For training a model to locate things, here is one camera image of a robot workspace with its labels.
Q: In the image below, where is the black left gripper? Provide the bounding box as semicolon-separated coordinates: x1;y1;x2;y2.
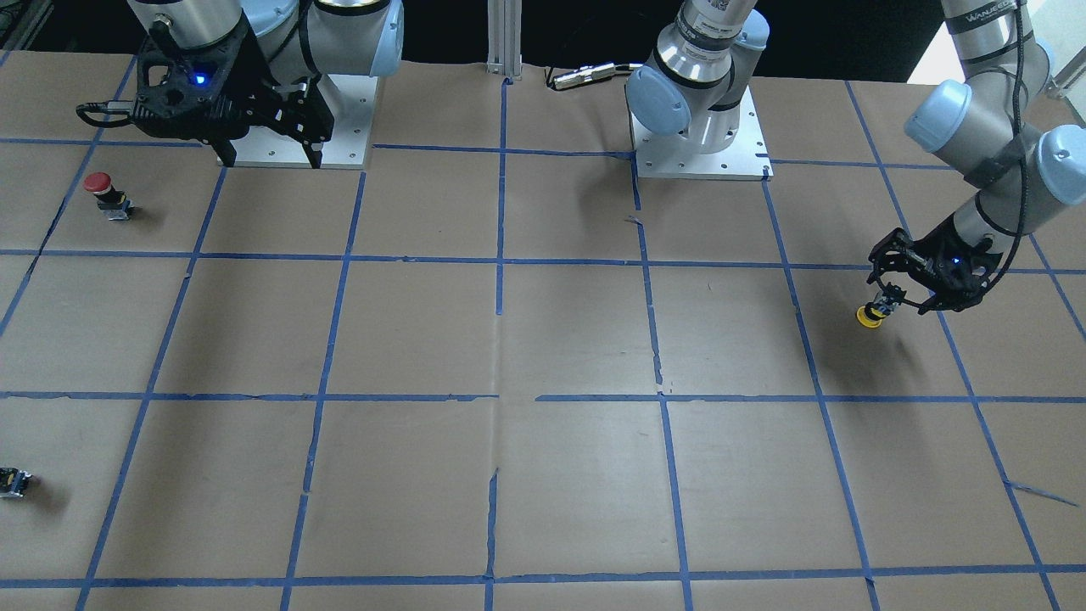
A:
869;217;1007;315

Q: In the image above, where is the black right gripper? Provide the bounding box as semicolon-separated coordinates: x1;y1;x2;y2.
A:
132;17;334;169

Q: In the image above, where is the yellow push button switch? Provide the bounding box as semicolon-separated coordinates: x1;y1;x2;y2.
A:
854;293;901;329

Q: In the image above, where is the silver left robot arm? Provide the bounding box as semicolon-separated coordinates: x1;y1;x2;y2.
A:
857;1;1085;328

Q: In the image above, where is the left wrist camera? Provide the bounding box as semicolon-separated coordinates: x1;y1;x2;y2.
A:
933;249;1002;293

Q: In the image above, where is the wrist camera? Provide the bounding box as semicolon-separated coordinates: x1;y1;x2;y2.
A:
933;249;1002;293
132;48;233;120

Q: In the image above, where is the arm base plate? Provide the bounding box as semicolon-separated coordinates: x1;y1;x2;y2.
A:
630;88;775;181
212;75;379;169

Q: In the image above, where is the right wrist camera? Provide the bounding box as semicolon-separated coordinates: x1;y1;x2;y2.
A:
132;48;233;120

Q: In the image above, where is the red push button switch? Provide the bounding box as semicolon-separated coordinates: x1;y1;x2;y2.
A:
83;171;132;221

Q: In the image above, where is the aluminium frame post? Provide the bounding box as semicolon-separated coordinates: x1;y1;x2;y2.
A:
487;0;523;81

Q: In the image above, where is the small black switch block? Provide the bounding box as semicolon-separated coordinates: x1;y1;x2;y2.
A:
0;467;34;499

